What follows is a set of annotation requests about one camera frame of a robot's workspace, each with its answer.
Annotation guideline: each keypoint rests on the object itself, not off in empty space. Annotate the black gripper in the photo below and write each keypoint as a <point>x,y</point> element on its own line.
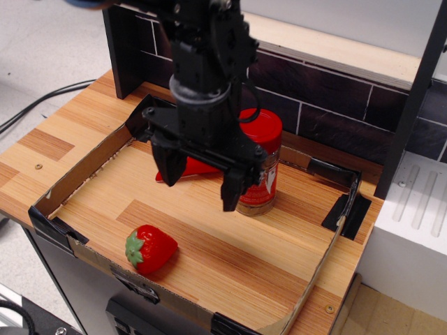
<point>207,127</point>

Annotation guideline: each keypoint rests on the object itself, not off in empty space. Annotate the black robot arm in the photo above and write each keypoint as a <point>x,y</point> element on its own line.
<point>212,50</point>

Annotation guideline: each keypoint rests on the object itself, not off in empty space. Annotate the cardboard fence with black tape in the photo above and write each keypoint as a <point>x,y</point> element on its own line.
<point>283,272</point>

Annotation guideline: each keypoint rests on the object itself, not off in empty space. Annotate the red toy chili pepper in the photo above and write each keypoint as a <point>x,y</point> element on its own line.
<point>195,167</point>

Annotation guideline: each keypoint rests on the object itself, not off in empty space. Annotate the red toy strawberry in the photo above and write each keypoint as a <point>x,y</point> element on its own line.
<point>148,248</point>

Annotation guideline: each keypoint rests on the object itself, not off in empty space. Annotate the black device at bottom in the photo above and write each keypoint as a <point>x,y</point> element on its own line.
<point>127,318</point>

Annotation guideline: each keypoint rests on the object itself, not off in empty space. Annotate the dark brick-pattern back panel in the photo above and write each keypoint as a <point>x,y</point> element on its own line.
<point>335,108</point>

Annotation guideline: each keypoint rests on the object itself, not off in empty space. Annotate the black cabinet under table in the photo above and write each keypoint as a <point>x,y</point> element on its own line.
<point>87,290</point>

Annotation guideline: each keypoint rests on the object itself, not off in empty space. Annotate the light wooden shelf board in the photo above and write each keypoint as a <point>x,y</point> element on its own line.
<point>370,62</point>

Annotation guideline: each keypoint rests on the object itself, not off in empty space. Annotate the white sink drainboard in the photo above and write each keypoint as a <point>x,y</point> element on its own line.
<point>405,257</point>

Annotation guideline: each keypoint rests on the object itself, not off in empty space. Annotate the black vertical post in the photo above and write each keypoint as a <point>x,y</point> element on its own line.
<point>428,63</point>

